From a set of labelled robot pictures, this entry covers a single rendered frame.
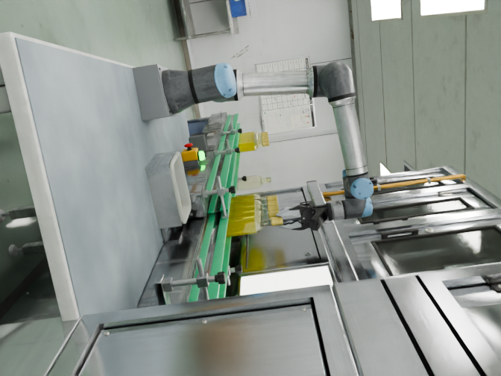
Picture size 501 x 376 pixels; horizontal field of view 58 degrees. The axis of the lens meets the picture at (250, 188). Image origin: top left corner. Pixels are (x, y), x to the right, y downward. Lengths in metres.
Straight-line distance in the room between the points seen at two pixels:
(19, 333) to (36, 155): 0.34
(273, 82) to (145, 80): 0.46
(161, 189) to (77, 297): 0.64
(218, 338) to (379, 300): 0.29
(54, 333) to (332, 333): 0.51
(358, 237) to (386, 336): 1.19
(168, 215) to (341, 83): 0.73
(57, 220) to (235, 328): 0.39
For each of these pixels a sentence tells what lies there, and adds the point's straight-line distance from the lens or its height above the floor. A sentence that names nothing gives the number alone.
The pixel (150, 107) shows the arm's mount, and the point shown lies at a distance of 1.55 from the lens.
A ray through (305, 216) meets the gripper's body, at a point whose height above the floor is 1.26.
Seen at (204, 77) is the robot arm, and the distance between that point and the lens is 1.54.
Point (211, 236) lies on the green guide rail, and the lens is 1.60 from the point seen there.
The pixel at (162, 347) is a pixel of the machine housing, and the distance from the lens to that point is 0.82.
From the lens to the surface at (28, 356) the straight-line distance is 0.92.
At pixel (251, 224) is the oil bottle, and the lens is 1.71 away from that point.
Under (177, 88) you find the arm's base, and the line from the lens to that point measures 1.54.
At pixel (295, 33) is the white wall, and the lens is 7.59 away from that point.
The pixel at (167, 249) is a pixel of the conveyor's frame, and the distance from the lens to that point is 1.53.
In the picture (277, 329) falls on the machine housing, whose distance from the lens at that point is 0.80.
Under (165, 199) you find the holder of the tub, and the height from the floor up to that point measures 0.79.
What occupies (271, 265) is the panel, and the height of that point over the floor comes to 1.10.
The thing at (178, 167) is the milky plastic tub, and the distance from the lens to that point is 1.64.
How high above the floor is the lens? 1.16
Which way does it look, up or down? 3 degrees down
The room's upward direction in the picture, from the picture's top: 82 degrees clockwise
